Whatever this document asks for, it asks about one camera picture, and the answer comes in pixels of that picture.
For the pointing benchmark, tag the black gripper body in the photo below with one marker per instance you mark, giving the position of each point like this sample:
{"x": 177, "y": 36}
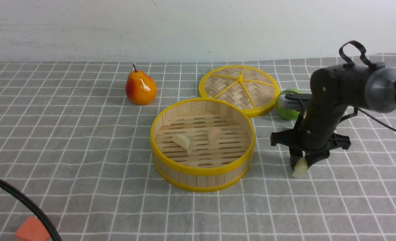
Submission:
{"x": 314, "y": 131}

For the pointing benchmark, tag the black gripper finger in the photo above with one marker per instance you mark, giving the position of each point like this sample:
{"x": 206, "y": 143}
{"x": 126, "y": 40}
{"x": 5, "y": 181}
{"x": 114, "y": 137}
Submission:
{"x": 294, "y": 160}

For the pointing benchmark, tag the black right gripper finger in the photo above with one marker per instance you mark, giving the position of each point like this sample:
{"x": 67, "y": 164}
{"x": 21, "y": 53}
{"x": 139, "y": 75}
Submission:
{"x": 316, "y": 157}

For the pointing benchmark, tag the pale green dumpling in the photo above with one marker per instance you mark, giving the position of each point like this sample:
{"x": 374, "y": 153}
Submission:
{"x": 300, "y": 168}

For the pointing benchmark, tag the white dumpling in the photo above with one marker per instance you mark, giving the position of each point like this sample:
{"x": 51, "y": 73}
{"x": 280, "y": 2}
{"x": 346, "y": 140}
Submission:
{"x": 184, "y": 142}

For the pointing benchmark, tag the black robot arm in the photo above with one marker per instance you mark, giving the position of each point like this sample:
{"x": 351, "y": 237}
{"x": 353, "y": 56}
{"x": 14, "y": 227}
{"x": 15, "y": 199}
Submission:
{"x": 337, "y": 94}

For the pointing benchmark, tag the yellow rimmed woven steamer lid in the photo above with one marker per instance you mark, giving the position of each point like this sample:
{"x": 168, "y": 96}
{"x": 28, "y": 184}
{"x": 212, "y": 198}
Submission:
{"x": 251, "y": 90}

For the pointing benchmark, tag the yellow rimmed bamboo steamer tray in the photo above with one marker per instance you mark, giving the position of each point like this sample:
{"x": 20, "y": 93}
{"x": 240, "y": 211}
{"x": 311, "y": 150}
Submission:
{"x": 210, "y": 167}

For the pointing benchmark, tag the green toy watermelon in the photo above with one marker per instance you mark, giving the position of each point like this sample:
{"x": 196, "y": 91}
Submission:
{"x": 287, "y": 109}

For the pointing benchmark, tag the pink tinted dumpling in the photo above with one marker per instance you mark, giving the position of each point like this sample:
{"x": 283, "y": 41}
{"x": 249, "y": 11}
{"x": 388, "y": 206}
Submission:
{"x": 214, "y": 135}

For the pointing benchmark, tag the orange red toy pear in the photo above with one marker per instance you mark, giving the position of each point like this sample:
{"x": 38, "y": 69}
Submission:
{"x": 140, "y": 88}

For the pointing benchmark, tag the grey checked tablecloth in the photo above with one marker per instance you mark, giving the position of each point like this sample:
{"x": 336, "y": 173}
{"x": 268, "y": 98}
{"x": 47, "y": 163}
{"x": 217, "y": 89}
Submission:
{"x": 72, "y": 142}

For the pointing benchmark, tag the orange red foam block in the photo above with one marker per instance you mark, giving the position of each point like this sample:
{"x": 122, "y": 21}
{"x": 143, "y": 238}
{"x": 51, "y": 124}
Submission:
{"x": 32, "y": 229}

